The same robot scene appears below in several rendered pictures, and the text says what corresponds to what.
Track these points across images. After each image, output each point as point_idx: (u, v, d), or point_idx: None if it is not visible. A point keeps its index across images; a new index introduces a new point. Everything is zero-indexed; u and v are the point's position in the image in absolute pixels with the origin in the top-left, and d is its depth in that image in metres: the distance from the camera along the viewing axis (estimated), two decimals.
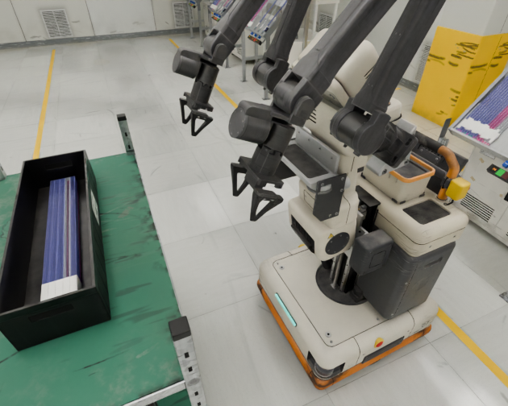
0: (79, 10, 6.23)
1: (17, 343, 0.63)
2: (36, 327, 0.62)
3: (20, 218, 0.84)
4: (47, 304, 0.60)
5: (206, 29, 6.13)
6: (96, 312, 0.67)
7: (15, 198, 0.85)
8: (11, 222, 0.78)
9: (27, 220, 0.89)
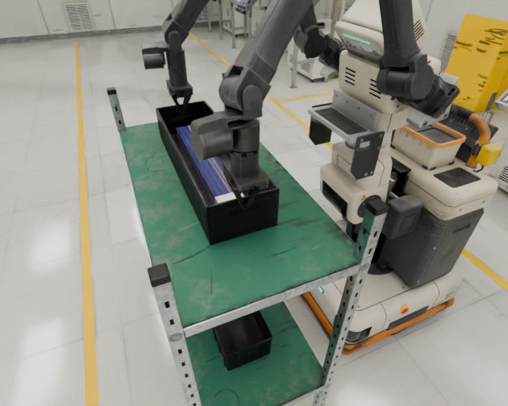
0: (101, 4, 6.35)
1: (213, 237, 0.75)
2: (230, 222, 0.74)
3: (172, 151, 0.96)
4: (245, 200, 0.72)
5: (226, 22, 6.25)
6: (271, 215, 0.78)
7: (167, 133, 0.96)
8: (175, 149, 0.90)
9: (172, 155, 1.00)
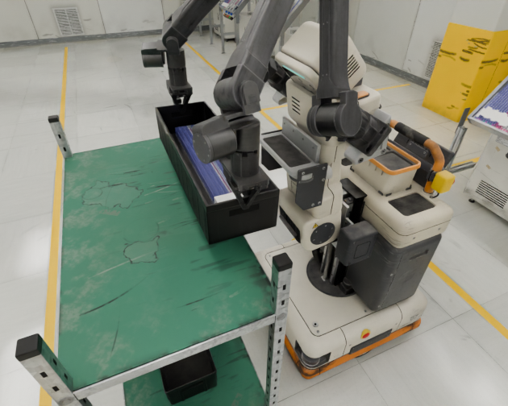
0: (90, 9, 6.33)
1: (212, 236, 0.74)
2: (230, 222, 0.74)
3: (172, 150, 0.96)
4: (245, 200, 0.72)
5: (216, 26, 6.23)
6: (270, 216, 0.78)
7: (167, 132, 0.96)
8: (175, 148, 0.89)
9: (170, 155, 1.00)
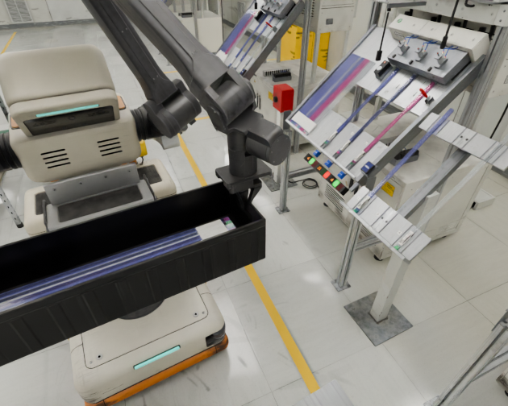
0: None
1: (264, 247, 0.72)
2: None
3: (91, 300, 0.56)
4: None
5: None
6: (235, 207, 0.81)
7: (56, 296, 0.52)
8: (121, 274, 0.56)
9: (75, 321, 0.56)
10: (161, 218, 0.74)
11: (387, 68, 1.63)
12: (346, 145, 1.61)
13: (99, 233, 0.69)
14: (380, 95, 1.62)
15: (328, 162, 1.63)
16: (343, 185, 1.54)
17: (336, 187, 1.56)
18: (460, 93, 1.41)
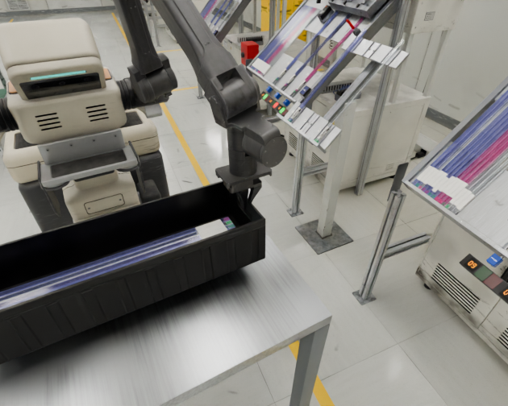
0: None
1: (263, 247, 0.72)
2: None
3: (90, 299, 0.56)
4: None
5: None
6: (235, 207, 0.81)
7: (55, 295, 0.52)
8: (120, 273, 0.56)
9: (74, 320, 0.56)
10: (161, 218, 0.74)
11: (328, 11, 1.86)
12: (292, 78, 1.84)
13: (99, 232, 0.69)
14: (322, 35, 1.85)
15: (276, 93, 1.87)
16: (288, 110, 1.78)
17: (282, 113, 1.80)
18: (383, 25, 1.65)
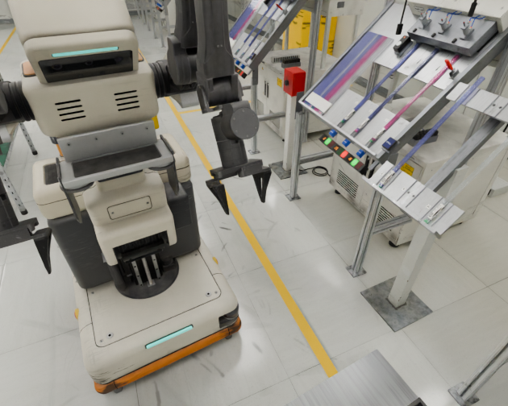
0: None
1: None
2: None
3: None
4: None
5: (147, 9, 7.18)
6: None
7: None
8: None
9: None
10: None
11: (407, 43, 1.57)
12: (364, 123, 1.55)
13: None
14: (400, 71, 1.56)
15: (346, 141, 1.57)
16: (363, 163, 1.48)
17: (355, 166, 1.50)
18: (486, 64, 1.35)
